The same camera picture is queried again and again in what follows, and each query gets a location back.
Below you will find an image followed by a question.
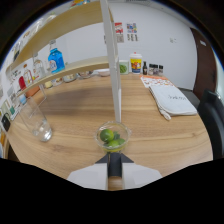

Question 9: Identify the clear drinking glass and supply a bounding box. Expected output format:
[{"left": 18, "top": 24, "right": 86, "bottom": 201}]
[{"left": 18, "top": 97, "right": 54, "bottom": 143}]

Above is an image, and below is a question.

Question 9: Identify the black chair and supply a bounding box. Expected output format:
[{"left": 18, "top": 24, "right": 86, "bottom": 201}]
[{"left": 197, "top": 89, "right": 224, "bottom": 160}]

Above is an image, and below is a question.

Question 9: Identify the orange printed paper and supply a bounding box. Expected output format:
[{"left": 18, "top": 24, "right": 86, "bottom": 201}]
[{"left": 139, "top": 74, "right": 169, "bottom": 89}]

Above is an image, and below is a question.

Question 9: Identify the black bag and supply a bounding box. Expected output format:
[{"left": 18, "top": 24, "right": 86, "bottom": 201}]
[{"left": 0, "top": 113, "right": 11, "bottom": 132}]

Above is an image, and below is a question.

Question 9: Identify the blue rimmed plate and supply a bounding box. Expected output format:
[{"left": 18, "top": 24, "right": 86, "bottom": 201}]
[{"left": 62, "top": 73, "right": 78, "bottom": 83}]

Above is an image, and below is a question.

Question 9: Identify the white bowl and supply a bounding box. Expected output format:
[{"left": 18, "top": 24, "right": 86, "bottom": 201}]
[
  {"left": 78, "top": 70, "right": 94, "bottom": 79},
  {"left": 96, "top": 68, "right": 111, "bottom": 78}
]

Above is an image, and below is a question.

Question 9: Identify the spice jars set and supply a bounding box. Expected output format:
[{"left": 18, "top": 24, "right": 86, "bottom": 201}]
[{"left": 147, "top": 63, "right": 164, "bottom": 76}]

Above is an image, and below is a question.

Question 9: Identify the green white box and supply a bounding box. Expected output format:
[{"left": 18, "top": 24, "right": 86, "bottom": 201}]
[{"left": 118, "top": 59, "right": 130, "bottom": 75}]

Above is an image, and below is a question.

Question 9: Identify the clear bottle orange cap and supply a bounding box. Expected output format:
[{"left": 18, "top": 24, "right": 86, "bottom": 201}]
[{"left": 22, "top": 63, "right": 34, "bottom": 87}]

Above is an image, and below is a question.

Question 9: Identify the blue liquid bottle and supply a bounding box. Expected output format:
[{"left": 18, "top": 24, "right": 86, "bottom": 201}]
[{"left": 47, "top": 39, "right": 66, "bottom": 74}]

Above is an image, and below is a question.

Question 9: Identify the brown door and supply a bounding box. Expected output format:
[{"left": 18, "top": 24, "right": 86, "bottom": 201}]
[{"left": 189, "top": 27, "right": 218, "bottom": 101}]

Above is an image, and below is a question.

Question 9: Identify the white frame wooden shelf rack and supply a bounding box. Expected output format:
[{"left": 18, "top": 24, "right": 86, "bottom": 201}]
[{"left": 4, "top": 0, "right": 123, "bottom": 124}]

